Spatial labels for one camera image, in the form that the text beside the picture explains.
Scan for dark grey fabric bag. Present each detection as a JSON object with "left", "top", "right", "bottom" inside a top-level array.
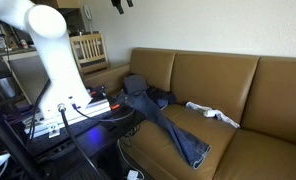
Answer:
[{"left": 122, "top": 74, "right": 149, "bottom": 97}]

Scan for wooden chair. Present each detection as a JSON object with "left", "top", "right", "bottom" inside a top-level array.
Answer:
[{"left": 69, "top": 33, "right": 110, "bottom": 76}]

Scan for dark navy garment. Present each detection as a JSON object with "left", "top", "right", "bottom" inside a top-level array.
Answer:
[{"left": 147, "top": 86, "right": 178, "bottom": 109}]

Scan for kitchen countertop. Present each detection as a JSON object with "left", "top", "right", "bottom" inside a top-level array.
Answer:
[{"left": 0, "top": 46, "right": 39, "bottom": 58}]

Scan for brown leather sofa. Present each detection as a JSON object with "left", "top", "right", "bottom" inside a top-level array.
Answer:
[{"left": 82, "top": 47, "right": 296, "bottom": 180}]

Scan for black robot table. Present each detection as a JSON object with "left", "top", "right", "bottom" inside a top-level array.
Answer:
[{"left": 7, "top": 96, "right": 147, "bottom": 164}]

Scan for white sock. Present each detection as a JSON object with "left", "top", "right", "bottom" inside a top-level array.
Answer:
[{"left": 185, "top": 101, "right": 241, "bottom": 129}]

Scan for blue denim jeans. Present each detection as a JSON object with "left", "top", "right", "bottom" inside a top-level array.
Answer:
[{"left": 117, "top": 91, "right": 212, "bottom": 170}]

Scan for steel trash can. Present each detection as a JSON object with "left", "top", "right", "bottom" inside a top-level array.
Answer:
[{"left": 0, "top": 77, "right": 18, "bottom": 99}]

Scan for white power adapter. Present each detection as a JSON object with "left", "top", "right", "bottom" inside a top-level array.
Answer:
[{"left": 126, "top": 169, "right": 140, "bottom": 180}]

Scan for black tripod pole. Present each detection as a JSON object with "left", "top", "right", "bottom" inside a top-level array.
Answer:
[{"left": 0, "top": 99, "right": 44, "bottom": 180}]

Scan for black clamp red handle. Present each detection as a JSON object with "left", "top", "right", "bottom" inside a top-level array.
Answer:
[
  {"left": 89, "top": 85, "right": 109, "bottom": 101},
  {"left": 107, "top": 97, "right": 121, "bottom": 111}
]

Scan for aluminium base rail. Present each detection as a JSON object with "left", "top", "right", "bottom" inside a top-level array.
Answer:
[{"left": 23, "top": 99, "right": 112, "bottom": 138}]

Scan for thick black base cable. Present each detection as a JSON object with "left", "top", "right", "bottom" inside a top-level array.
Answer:
[{"left": 56, "top": 103, "right": 106, "bottom": 180}]

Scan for white floor cable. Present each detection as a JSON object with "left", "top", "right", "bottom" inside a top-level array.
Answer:
[{"left": 117, "top": 139, "right": 146, "bottom": 179}]

